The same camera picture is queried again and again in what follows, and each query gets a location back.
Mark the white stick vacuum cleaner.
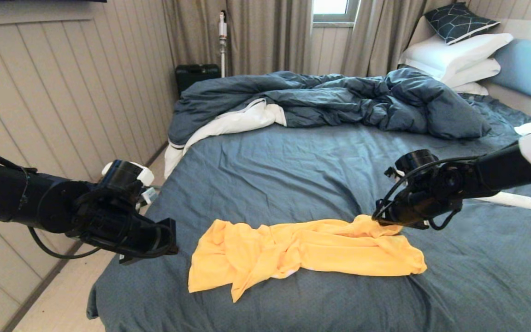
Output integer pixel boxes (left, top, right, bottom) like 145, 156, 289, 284
218, 10, 228, 78

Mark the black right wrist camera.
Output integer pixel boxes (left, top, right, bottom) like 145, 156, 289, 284
395, 150, 439, 179

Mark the yellow polo shirt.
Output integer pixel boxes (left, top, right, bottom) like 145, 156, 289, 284
188, 214, 428, 303

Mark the white remote control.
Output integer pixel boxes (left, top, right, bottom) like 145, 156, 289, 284
475, 190, 531, 211

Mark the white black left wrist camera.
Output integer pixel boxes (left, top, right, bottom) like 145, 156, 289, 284
102, 160, 155, 207

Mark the bed with blue sheet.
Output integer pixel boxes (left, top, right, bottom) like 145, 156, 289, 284
86, 92, 531, 332

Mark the dark green hard case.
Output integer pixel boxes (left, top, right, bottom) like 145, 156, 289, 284
176, 64, 221, 96

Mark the dark blue duvet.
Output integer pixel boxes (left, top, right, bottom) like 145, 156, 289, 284
164, 68, 492, 178

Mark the dark patterned cushion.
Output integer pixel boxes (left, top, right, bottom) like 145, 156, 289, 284
424, 2, 501, 46

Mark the beige window curtain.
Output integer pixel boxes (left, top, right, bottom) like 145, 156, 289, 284
163, 0, 313, 77
341, 0, 455, 77

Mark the grey framed window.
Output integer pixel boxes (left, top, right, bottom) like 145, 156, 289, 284
312, 0, 360, 23

